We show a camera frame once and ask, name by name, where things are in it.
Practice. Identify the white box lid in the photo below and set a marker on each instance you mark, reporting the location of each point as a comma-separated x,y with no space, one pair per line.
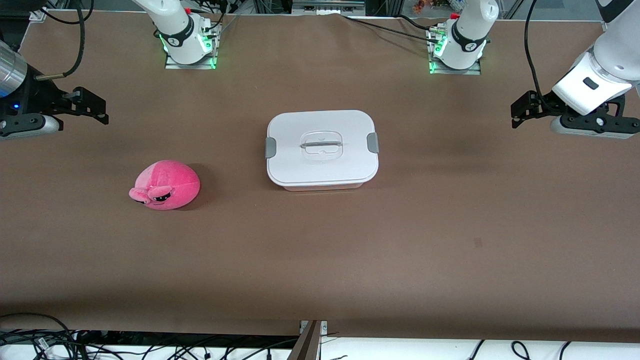
320,165

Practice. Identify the pink plastic box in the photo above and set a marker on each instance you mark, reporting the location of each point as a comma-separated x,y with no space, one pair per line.
320,187

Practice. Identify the aluminium frame bar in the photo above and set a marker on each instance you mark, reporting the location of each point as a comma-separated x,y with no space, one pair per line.
327,5

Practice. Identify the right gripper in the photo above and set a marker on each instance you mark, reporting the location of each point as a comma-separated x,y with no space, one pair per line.
37,95

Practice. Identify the pink plush toy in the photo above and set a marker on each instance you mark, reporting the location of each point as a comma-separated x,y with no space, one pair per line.
167,187

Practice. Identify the aluminium corner profile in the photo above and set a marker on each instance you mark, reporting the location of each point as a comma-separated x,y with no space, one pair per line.
39,14

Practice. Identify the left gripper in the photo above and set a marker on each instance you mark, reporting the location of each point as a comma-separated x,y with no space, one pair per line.
546,102

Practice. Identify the small metal bracket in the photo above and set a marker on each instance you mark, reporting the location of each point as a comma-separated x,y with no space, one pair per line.
324,326

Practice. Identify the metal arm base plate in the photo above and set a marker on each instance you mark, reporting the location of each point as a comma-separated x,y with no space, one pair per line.
187,66
465,71

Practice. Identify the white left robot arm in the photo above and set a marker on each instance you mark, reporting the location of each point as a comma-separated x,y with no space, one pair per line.
467,35

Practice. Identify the brown table cover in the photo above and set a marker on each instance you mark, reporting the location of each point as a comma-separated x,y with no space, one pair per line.
320,260

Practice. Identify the colourful background items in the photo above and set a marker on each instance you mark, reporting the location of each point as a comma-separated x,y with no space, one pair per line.
425,5

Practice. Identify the brown wooden post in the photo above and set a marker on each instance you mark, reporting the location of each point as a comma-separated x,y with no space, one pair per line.
306,347

